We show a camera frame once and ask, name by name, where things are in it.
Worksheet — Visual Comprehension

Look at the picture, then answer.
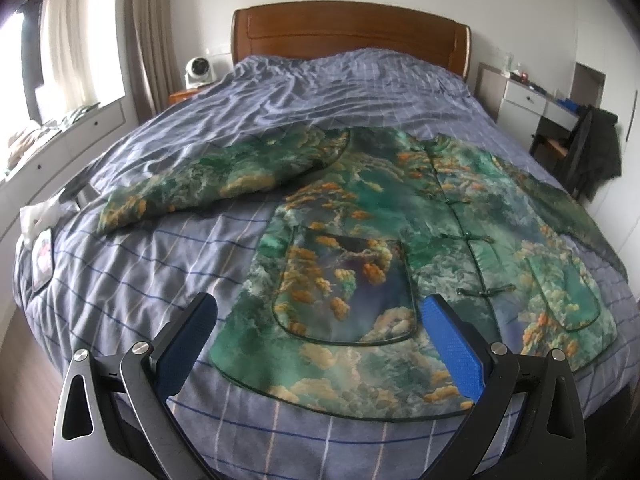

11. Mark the white window seat cabinet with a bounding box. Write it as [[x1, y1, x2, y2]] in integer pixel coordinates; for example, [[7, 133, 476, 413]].
[[0, 99, 136, 241]]

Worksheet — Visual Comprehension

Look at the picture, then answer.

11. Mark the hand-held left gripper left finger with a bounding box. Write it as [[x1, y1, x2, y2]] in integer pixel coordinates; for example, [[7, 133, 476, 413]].
[[51, 291, 221, 480]]

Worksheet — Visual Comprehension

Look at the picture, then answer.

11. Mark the black coat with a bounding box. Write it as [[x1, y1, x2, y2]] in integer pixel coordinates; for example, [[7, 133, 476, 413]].
[[562, 106, 623, 202]]

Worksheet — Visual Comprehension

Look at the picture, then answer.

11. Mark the brown curtain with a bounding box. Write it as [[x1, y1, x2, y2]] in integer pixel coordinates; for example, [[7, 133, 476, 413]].
[[122, 0, 183, 123]]

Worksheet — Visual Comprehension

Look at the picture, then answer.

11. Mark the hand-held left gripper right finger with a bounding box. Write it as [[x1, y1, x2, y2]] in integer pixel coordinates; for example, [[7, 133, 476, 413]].
[[420, 294, 587, 480]]

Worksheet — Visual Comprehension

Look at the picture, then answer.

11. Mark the wooden chair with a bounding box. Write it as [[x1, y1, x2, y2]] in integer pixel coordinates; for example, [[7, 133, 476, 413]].
[[530, 132, 572, 162]]

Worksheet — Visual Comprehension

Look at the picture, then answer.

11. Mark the green printed padded jacket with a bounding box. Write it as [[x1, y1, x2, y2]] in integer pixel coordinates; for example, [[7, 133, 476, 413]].
[[98, 125, 630, 422]]

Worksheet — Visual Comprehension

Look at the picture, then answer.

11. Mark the blue striped duvet bed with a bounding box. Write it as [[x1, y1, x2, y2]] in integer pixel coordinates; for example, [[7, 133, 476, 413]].
[[12, 49, 640, 480]]

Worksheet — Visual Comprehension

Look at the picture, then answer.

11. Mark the white sheer curtain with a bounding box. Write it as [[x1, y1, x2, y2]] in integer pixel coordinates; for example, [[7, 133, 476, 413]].
[[40, 0, 86, 121]]

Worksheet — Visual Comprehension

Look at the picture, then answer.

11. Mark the white desk with drawer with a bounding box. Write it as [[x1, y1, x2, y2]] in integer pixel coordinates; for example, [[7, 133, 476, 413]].
[[500, 77, 582, 151]]

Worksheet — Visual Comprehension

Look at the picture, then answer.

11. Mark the wooden nightstand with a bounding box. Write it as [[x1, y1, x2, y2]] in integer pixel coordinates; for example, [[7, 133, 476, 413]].
[[168, 85, 211, 107]]

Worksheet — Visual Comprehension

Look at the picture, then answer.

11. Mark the white wardrobe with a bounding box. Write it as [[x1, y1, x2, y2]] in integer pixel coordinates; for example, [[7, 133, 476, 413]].
[[597, 85, 640, 266]]

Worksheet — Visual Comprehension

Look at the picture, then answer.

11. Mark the white cloth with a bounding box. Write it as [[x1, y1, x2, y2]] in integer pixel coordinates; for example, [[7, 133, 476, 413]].
[[20, 195, 76, 242]]

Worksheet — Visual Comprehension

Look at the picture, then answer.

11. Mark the wooden headboard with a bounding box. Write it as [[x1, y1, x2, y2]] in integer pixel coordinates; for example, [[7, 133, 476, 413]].
[[231, 2, 473, 83]]

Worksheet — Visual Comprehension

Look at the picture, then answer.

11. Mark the clothes pile on window seat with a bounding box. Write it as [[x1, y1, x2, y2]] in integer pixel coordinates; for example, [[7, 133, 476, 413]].
[[0, 102, 103, 177]]

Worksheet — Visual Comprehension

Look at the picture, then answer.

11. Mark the printed flat cushion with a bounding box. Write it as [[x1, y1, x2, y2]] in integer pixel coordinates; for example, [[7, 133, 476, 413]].
[[31, 228, 56, 292]]

